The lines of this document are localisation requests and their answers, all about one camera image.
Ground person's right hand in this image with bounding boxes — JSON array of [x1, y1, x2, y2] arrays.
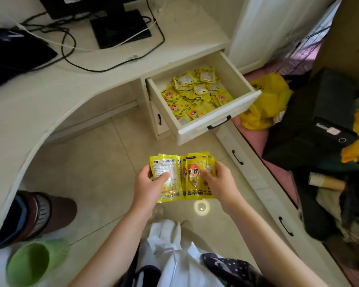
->
[[200, 161, 243, 214]]

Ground pile of dark clothes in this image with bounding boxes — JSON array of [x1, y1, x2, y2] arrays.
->
[[293, 167, 359, 271]]

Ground black cable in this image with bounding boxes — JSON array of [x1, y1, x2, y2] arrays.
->
[[21, 0, 166, 73]]

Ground white bed frame with drawers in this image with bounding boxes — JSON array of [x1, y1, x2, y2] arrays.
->
[[215, 122, 347, 287]]

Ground pile of yellow packets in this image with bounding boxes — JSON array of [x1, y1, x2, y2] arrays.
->
[[161, 66, 234, 126]]

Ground pink bed sheet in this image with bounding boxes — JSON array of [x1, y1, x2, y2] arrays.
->
[[232, 42, 359, 287]]

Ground dark dotted trousers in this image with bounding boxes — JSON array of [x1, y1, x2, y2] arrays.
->
[[200, 253, 273, 287]]

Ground person's left hand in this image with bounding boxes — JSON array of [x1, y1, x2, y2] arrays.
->
[[132, 164, 170, 214]]

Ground white wooden drawer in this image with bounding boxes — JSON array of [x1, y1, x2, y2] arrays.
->
[[146, 51, 262, 146]]

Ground wire rack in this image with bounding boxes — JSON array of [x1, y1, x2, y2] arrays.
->
[[275, 25, 332, 76]]

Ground yellow packet with clear window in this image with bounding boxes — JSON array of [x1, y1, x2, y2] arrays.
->
[[150, 154, 183, 204]]

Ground white garment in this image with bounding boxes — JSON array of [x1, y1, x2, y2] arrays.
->
[[136, 219, 225, 287]]

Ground white curtain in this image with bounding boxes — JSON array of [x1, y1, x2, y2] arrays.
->
[[229, 0, 338, 69]]

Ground black box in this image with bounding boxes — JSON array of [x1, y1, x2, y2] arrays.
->
[[262, 68, 359, 171]]

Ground white cabinet drawer front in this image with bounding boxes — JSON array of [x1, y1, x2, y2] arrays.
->
[[150, 100, 172, 138]]

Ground person's right forearm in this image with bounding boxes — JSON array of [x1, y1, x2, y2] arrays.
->
[[224, 199, 329, 287]]

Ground brown cardboard board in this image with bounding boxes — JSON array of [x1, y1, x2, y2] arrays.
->
[[313, 0, 359, 93]]

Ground white cable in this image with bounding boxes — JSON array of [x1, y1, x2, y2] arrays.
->
[[0, 15, 159, 53]]

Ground yellow cartoon print packet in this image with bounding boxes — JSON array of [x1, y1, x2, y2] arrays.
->
[[182, 151, 218, 201]]

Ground black monitor stand base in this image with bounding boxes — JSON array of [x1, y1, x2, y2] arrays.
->
[[90, 8, 152, 50]]

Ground green plastic cup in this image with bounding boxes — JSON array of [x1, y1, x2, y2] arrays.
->
[[5, 239, 71, 287]]

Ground person's left forearm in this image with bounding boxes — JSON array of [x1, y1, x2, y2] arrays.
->
[[68, 204, 157, 287]]

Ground dark blue bag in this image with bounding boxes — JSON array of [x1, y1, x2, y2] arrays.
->
[[0, 28, 59, 94]]

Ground black monitor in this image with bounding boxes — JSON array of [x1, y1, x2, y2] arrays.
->
[[37, 0, 151, 20]]

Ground yellow plastic bag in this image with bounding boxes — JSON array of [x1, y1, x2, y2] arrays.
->
[[239, 72, 294, 131]]

